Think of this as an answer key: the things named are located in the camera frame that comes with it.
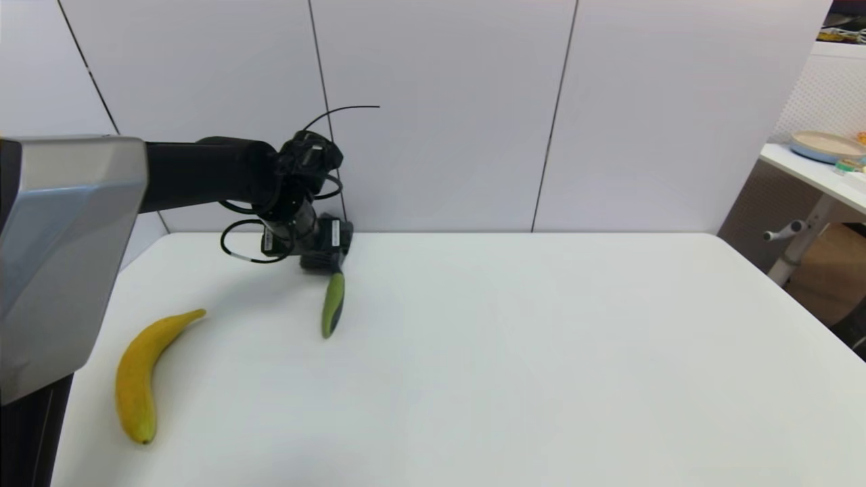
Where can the beige plate with blue rim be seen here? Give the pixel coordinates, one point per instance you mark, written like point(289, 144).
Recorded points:
point(822, 145)

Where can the black floor object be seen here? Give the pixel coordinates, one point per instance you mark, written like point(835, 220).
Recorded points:
point(854, 335)

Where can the dark cluttered shelf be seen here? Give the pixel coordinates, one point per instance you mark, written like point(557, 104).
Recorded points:
point(846, 20)

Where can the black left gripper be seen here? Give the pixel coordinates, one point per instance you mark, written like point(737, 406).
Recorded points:
point(318, 243)

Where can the white side table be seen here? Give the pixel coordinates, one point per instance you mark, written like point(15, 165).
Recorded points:
point(822, 179)

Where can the brown cardboard box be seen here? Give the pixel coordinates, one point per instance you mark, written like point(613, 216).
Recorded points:
point(832, 270)

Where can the white pegboard panel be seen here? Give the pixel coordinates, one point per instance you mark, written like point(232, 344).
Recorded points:
point(829, 88)

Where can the yellow banana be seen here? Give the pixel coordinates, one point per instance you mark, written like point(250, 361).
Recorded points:
point(135, 379)

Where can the small green object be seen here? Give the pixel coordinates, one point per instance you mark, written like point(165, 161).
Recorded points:
point(849, 166)

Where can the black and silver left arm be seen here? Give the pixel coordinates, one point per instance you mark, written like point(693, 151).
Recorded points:
point(74, 237)

